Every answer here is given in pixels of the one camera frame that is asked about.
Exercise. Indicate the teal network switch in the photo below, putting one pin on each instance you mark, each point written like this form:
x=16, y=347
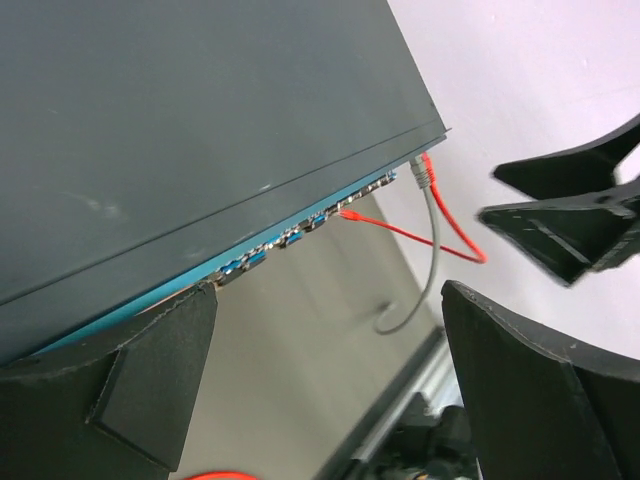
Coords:
x=141, y=139

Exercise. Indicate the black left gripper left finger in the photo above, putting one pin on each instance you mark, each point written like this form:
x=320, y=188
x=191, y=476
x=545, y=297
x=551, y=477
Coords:
x=114, y=405

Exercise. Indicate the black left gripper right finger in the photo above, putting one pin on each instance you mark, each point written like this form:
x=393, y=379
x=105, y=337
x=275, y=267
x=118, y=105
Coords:
x=541, y=404

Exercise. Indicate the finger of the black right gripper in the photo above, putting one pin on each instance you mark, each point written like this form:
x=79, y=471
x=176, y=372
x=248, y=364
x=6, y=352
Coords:
x=584, y=169
x=571, y=236

